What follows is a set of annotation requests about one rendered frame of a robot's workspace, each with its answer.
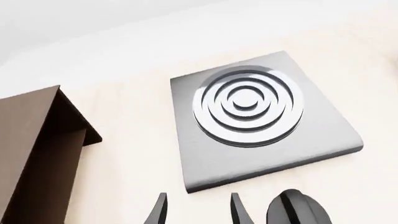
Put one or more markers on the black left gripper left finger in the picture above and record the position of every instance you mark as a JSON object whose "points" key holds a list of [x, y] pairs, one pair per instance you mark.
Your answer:
{"points": [[158, 212]]}

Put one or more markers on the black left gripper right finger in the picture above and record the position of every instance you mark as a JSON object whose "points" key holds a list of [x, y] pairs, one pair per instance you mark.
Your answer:
{"points": [[239, 211]]}

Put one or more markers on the round black stove knob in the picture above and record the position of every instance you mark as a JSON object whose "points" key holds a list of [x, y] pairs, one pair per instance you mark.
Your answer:
{"points": [[295, 208]]}

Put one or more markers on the flat black stove plate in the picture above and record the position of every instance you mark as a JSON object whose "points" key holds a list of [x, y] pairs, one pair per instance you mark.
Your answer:
{"points": [[248, 121]]}

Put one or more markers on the dark brown wooden cabinet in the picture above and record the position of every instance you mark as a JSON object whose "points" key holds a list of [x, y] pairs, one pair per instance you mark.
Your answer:
{"points": [[40, 144]]}

